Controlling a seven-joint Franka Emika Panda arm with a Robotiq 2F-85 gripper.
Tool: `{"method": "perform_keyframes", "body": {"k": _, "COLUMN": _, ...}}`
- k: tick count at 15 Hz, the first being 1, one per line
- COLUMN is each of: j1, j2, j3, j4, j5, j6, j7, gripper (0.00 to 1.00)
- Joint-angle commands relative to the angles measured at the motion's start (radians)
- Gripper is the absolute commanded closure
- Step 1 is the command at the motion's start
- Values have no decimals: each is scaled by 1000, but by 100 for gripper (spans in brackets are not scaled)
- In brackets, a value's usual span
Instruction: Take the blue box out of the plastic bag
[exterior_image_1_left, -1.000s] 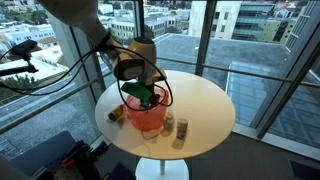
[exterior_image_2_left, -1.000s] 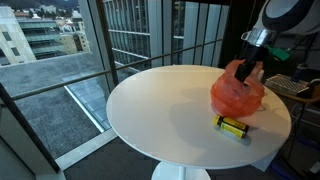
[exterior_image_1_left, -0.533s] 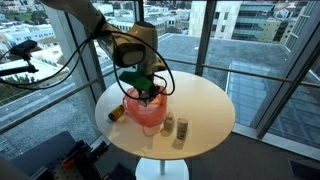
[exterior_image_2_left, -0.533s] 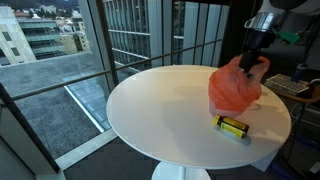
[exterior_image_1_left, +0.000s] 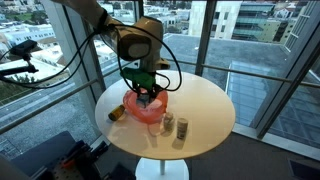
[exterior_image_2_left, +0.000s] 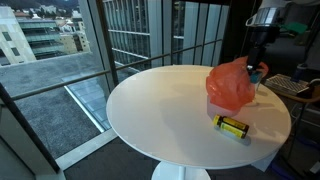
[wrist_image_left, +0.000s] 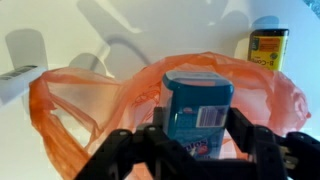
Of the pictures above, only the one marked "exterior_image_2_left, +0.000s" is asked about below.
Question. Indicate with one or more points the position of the wooden chair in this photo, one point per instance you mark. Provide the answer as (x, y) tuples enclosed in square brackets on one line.
[(310, 96)]

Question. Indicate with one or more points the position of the orange plastic bag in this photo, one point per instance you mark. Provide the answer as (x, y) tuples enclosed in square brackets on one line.
[(230, 83)]

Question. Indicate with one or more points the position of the dark blue cylinder container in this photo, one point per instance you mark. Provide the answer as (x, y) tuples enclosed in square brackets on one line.
[(299, 72)]

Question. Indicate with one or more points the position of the yellow tube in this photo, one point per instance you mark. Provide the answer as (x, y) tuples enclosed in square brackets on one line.
[(233, 130)]

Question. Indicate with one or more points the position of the grey metal window railing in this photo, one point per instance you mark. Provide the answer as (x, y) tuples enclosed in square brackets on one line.
[(83, 76)]

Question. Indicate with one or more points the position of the yellow black battery pack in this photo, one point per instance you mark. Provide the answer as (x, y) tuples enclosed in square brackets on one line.
[(233, 122)]

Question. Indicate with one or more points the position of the blue box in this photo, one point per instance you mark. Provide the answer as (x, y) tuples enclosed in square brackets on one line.
[(256, 78)]

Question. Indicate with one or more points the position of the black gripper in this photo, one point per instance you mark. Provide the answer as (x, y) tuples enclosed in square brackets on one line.
[(265, 36)]

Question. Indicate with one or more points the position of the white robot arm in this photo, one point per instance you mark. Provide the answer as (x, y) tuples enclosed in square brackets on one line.
[(266, 16)]

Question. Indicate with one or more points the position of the white table pedestal base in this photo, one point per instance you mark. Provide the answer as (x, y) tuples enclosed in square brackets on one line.
[(180, 172)]

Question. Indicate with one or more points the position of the white perforated board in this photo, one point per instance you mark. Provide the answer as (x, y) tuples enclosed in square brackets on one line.
[(286, 85)]

